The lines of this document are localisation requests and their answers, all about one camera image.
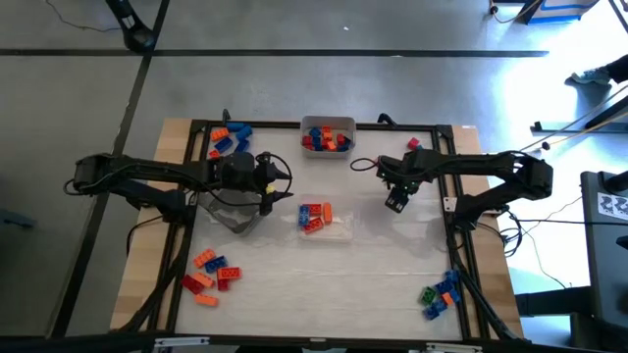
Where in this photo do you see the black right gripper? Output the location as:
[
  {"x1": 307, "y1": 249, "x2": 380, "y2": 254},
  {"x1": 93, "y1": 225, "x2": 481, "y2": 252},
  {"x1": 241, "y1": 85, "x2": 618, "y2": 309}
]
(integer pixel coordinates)
[{"x1": 378, "y1": 150, "x2": 426, "y2": 215}]

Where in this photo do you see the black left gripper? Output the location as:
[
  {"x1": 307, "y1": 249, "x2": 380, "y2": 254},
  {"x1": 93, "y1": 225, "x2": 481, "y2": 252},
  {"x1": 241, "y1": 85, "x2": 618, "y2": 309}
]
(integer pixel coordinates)
[{"x1": 211, "y1": 152, "x2": 295, "y2": 217}]

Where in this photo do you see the smoky grey plastic bin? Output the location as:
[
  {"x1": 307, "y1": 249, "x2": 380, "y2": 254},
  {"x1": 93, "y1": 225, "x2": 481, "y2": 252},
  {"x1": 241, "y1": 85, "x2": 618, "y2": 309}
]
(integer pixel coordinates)
[{"x1": 198, "y1": 188, "x2": 264, "y2": 235}]

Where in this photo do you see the clear plastic bin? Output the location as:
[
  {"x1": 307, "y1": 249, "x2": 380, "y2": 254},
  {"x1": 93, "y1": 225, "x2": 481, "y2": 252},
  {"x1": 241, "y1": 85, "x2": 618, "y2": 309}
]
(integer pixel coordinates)
[{"x1": 296, "y1": 195, "x2": 355, "y2": 244}]

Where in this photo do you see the white plastic bin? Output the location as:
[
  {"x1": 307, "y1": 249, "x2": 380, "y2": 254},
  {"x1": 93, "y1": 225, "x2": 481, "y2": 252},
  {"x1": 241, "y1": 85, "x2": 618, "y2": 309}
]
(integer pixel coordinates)
[{"x1": 299, "y1": 116, "x2": 357, "y2": 161}]

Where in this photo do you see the black floor stand base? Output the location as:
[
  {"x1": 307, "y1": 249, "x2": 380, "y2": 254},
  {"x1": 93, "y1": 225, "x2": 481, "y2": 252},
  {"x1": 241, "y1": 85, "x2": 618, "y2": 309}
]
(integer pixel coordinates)
[{"x1": 529, "y1": 97, "x2": 628, "y2": 136}]

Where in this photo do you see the black stand leg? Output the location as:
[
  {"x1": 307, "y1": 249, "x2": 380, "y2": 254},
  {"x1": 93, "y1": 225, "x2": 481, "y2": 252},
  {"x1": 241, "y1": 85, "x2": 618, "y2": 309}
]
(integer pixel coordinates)
[{"x1": 105, "y1": 0, "x2": 159, "y2": 54}]

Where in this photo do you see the fiducial marker sheet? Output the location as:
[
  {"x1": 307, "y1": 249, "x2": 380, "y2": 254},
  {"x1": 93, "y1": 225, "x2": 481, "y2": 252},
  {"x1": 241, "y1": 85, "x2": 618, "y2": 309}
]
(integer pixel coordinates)
[{"x1": 597, "y1": 191, "x2": 628, "y2": 222}]

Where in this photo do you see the black equipment cart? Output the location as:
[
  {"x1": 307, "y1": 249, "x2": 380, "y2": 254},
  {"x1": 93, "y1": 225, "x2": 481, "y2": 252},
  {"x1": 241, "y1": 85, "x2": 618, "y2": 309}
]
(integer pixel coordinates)
[{"x1": 568, "y1": 169, "x2": 628, "y2": 353}]

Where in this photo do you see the person's shoe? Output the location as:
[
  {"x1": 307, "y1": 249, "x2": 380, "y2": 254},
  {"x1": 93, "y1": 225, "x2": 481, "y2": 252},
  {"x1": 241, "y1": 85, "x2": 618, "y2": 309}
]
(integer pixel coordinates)
[{"x1": 571, "y1": 67, "x2": 612, "y2": 85}]

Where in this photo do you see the blue and white box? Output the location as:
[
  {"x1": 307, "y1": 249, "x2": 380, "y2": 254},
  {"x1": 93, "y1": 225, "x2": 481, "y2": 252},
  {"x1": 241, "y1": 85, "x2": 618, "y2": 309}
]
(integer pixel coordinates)
[{"x1": 519, "y1": 0, "x2": 601, "y2": 25}]

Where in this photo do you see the person's leg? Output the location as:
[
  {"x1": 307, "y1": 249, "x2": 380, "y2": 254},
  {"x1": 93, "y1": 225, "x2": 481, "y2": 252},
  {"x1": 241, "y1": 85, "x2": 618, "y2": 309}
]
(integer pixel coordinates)
[{"x1": 606, "y1": 52, "x2": 628, "y2": 83}]

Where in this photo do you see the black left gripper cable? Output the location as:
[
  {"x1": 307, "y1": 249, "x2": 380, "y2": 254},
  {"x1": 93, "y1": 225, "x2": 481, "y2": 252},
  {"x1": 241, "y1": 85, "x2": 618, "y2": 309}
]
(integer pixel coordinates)
[{"x1": 254, "y1": 152, "x2": 295, "y2": 198}]

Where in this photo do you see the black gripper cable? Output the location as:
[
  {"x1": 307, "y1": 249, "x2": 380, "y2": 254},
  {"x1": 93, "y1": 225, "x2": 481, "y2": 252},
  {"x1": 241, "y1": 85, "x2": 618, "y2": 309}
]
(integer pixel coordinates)
[
  {"x1": 348, "y1": 156, "x2": 390, "y2": 175},
  {"x1": 254, "y1": 152, "x2": 295, "y2": 198}
]

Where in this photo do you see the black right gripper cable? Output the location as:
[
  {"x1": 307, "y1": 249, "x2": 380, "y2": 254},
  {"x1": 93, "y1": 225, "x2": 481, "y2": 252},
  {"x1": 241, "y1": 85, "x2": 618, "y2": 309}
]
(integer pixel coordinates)
[{"x1": 348, "y1": 156, "x2": 390, "y2": 175}]

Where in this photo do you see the black aluminium table frame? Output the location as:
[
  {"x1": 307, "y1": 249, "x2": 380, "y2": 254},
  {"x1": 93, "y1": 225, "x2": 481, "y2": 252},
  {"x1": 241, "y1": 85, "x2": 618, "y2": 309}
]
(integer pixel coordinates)
[{"x1": 117, "y1": 119, "x2": 526, "y2": 344}]

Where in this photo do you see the black power cable bundle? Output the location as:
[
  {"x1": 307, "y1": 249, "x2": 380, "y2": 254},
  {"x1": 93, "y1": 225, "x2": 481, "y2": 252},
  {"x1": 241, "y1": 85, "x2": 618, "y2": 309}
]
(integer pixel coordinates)
[{"x1": 490, "y1": 195, "x2": 593, "y2": 290}]

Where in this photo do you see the black looped cable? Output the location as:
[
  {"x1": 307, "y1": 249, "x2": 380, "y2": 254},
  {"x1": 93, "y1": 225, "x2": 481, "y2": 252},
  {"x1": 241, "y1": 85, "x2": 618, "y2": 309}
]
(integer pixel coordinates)
[{"x1": 125, "y1": 214, "x2": 171, "y2": 257}]

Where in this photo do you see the white metal bracket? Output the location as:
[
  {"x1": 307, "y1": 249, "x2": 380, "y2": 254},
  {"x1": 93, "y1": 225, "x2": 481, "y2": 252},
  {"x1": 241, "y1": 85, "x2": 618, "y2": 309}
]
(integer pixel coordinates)
[
  {"x1": 154, "y1": 335, "x2": 211, "y2": 352},
  {"x1": 425, "y1": 341, "x2": 485, "y2": 353}
]

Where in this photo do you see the beige cord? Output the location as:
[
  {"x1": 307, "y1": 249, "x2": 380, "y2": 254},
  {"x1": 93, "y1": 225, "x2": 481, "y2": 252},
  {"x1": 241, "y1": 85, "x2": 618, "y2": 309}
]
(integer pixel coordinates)
[{"x1": 519, "y1": 85, "x2": 628, "y2": 152}]

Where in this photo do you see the yellow cord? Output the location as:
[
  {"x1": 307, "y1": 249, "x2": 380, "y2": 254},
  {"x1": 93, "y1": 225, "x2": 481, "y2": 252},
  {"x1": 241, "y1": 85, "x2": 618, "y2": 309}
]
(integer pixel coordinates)
[{"x1": 483, "y1": 111, "x2": 628, "y2": 158}]

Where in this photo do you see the thin black floor cable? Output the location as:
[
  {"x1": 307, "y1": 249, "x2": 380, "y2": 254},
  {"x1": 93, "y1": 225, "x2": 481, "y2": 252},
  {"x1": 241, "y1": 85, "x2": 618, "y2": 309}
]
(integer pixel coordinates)
[{"x1": 46, "y1": 0, "x2": 108, "y2": 33}]

